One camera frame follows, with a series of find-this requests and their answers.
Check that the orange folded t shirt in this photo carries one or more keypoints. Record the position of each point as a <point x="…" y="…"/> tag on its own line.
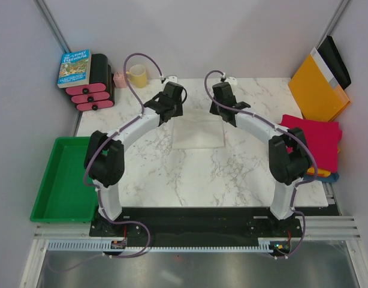
<point x="325" y="173"/>

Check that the white cable duct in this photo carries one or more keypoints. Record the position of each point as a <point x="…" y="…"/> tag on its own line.
<point x="115" y="246"/>

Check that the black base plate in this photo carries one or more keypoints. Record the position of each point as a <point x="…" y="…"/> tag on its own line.
<point x="194" y="226"/>

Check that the red folded t shirt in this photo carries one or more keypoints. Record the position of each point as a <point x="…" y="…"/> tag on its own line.
<point x="322" y="139"/>

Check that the green plastic tray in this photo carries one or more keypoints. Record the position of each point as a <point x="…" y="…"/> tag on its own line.
<point x="62" y="196"/>

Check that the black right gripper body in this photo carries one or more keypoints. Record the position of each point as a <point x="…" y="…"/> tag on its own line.
<point x="215" y="108"/>

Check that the yellow mug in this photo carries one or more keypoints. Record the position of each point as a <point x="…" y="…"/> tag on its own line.
<point x="137" y="76"/>

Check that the blue folded t shirt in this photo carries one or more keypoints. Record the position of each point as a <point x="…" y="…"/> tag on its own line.
<point x="332" y="178"/>

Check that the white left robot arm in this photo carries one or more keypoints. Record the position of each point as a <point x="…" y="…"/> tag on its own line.
<point x="105" y="157"/>

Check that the black folder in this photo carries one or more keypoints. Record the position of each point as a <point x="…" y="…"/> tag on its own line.
<point x="331" y="56"/>

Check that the small pink container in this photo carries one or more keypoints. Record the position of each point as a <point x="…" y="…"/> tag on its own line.
<point x="119" y="80"/>

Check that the blue treehouse book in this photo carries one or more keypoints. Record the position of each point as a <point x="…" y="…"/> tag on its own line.
<point x="74" y="69"/>

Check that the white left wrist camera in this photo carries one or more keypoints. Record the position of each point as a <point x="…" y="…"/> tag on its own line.
<point x="171" y="78"/>

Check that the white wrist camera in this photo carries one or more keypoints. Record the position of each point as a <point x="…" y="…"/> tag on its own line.
<point x="171" y="78"/>
<point x="231" y="80"/>

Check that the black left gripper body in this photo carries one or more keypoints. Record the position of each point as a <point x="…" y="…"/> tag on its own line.
<point x="178" y="109"/>

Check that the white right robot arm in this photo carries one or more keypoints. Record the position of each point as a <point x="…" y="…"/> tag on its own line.
<point x="288" y="154"/>

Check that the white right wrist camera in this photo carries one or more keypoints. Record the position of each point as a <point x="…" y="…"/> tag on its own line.
<point x="231" y="80"/>

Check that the white t shirt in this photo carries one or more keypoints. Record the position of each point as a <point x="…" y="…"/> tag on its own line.
<point x="198" y="129"/>

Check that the black pink drawer organizer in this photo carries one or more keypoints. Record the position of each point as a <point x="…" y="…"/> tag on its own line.
<point x="99" y="93"/>

